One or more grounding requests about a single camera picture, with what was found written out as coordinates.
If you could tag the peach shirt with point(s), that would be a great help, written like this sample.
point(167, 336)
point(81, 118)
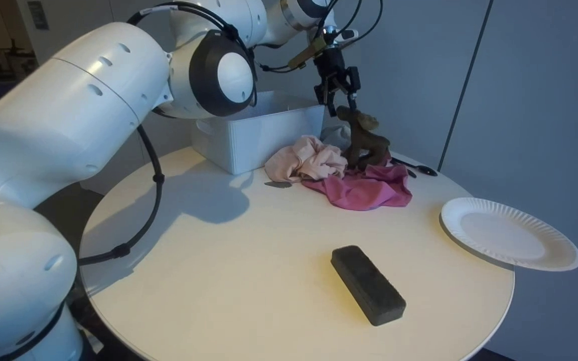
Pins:
point(306, 162)

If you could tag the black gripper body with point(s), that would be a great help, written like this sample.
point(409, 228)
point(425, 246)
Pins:
point(334, 70)

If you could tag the white paper plate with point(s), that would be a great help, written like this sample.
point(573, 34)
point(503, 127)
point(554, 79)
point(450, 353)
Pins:
point(505, 234)

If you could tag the yellowish wrist camera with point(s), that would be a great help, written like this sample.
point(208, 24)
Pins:
point(310, 51)

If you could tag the black sunglasses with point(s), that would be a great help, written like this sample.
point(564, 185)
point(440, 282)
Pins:
point(422, 169)

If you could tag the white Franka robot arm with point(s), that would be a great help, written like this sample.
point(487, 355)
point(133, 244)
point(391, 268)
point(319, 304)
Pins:
point(68, 134)

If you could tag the brown moose toy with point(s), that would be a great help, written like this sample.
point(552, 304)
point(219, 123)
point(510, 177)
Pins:
point(365, 142)

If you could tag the magenta cloth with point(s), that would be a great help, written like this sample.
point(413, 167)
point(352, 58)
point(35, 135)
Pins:
point(370, 191)

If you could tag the black rectangular block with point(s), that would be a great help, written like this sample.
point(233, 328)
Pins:
point(368, 286)

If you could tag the white plastic basket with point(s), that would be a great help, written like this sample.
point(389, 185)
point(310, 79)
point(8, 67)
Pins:
point(261, 138)

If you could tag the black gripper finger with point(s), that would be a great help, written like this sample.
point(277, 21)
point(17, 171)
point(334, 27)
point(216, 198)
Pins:
point(352, 94)
point(330, 101)

